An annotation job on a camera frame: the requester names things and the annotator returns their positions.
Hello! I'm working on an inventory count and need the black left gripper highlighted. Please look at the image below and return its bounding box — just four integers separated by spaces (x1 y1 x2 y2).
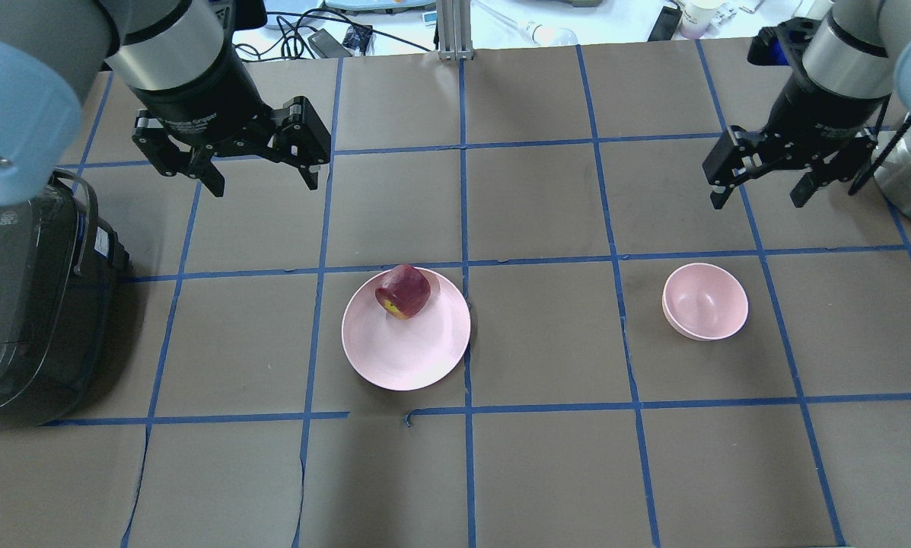
132 46 331 198

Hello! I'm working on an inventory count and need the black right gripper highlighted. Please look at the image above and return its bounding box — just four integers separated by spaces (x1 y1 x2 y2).
702 76 878 209

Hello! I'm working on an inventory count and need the small pink bowl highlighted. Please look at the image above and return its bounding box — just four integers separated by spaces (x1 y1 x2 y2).
661 263 750 341

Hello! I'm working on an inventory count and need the red apple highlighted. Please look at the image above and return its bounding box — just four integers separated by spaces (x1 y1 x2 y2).
374 264 432 320

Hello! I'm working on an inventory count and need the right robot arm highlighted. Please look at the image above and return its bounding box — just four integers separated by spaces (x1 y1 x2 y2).
702 1 911 209

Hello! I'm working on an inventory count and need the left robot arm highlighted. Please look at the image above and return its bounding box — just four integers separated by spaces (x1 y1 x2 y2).
0 1 331 206

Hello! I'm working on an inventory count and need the large pink plate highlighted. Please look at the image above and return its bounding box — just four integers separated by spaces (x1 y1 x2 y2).
341 269 470 391

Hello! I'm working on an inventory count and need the black power adapter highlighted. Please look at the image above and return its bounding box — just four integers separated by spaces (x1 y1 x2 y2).
307 29 353 59

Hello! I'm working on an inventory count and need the white paper cup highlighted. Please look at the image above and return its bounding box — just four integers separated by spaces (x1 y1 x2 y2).
679 0 725 40

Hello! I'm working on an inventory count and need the black phone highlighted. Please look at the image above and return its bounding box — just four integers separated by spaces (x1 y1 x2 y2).
647 6 683 42

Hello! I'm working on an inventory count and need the dark grey rice cooker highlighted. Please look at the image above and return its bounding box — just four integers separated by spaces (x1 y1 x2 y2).
0 169 129 429

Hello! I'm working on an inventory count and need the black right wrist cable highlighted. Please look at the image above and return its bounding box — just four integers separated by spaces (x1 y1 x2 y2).
849 114 911 196

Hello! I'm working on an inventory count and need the aluminium frame post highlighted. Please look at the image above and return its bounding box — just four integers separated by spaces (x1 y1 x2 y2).
435 0 475 60

